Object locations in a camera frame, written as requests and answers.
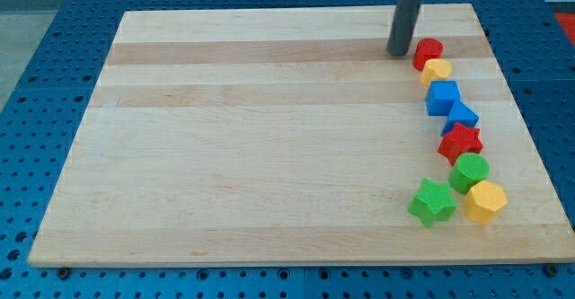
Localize green star block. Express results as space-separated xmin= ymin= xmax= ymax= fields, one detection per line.
xmin=408 ymin=178 xmax=457 ymax=228

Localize red star block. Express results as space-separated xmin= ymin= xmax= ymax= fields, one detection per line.
xmin=438 ymin=122 xmax=483 ymax=166

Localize light wooden board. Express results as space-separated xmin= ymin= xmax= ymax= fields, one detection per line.
xmin=29 ymin=4 xmax=574 ymax=268

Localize blue cube block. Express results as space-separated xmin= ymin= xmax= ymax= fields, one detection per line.
xmin=425 ymin=81 xmax=461 ymax=116

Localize yellow heart block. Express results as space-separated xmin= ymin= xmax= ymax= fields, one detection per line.
xmin=420 ymin=58 xmax=453 ymax=86

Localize red cylinder block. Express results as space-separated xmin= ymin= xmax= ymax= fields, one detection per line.
xmin=412 ymin=38 xmax=444 ymax=72

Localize blue triangle block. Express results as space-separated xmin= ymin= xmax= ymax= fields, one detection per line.
xmin=441 ymin=101 xmax=479 ymax=136

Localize green cylinder block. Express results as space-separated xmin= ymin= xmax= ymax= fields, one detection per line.
xmin=448 ymin=153 xmax=491 ymax=194

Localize yellow hexagon block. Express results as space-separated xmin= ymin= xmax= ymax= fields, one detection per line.
xmin=463 ymin=180 xmax=508 ymax=224

